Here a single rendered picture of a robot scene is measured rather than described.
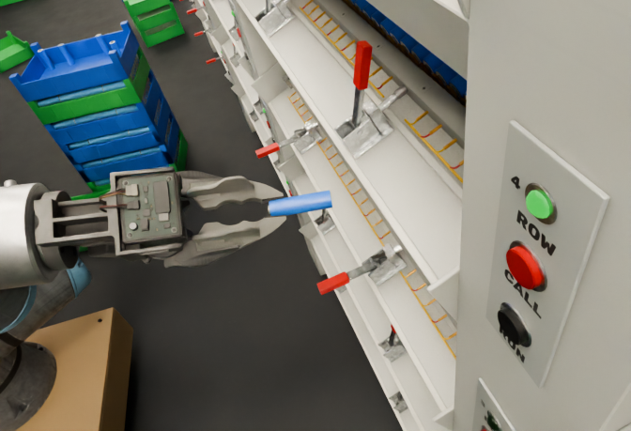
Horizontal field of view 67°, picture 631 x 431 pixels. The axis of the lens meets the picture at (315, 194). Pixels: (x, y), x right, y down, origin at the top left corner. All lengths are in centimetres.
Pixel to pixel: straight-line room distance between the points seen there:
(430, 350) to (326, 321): 68
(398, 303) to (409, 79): 25
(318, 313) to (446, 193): 87
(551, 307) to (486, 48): 9
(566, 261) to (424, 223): 19
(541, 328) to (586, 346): 2
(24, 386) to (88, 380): 11
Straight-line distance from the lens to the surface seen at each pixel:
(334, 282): 54
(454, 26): 19
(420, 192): 37
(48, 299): 104
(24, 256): 46
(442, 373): 50
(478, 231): 22
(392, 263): 56
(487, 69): 17
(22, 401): 116
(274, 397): 113
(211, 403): 117
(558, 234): 17
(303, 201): 48
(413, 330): 53
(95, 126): 158
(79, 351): 119
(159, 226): 42
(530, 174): 17
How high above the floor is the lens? 101
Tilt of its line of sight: 44 degrees down
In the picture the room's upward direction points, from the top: 15 degrees counter-clockwise
